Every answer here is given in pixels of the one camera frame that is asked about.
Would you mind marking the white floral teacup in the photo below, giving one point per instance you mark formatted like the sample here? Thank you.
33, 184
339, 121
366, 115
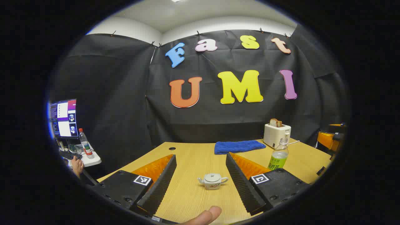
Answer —
214, 186

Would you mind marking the white toaster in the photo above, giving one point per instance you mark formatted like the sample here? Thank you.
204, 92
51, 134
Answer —
275, 134

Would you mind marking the red cap plastic bottle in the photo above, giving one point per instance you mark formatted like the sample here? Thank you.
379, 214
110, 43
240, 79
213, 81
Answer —
85, 143

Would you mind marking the black keyboard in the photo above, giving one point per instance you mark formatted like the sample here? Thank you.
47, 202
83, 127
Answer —
70, 155

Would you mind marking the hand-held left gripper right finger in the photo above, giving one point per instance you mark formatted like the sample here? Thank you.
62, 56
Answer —
240, 181

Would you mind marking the blue towel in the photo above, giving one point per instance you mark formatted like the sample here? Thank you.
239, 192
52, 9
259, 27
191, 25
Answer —
237, 147

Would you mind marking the black backdrop cloth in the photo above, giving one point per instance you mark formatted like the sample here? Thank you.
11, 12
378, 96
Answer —
125, 93

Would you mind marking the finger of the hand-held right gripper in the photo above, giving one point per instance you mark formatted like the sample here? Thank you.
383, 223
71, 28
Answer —
326, 140

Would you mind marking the green label water bottle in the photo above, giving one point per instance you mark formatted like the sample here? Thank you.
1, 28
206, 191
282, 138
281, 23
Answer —
277, 157

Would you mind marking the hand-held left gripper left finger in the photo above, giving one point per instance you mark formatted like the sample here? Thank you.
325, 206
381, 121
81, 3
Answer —
162, 181

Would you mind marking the bread slice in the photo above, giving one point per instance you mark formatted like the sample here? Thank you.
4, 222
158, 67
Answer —
275, 122

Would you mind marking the white side table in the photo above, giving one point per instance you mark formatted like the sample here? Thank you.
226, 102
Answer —
93, 161

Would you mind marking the computer monitor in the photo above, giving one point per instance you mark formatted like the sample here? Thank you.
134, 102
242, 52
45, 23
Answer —
64, 118

